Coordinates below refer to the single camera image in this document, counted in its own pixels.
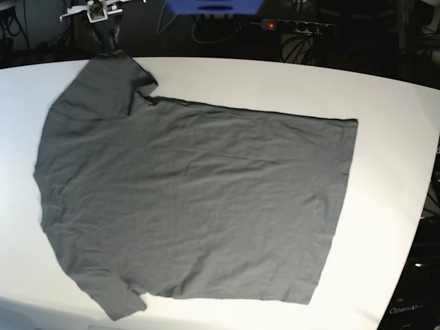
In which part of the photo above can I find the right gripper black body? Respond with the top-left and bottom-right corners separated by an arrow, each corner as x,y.
74,14 -> 121,54

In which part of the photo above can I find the grey T-shirt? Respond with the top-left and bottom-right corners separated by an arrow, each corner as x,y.
34,52 -> 358,320

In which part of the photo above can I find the blue plastic bin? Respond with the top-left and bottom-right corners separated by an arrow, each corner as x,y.
166,0 -> 264,15

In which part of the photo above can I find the black power strip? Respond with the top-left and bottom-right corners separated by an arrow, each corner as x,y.
259,19 -> 337,36

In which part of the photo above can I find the black box with lettering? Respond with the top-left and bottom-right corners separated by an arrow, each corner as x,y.
378,217 -> 439,330

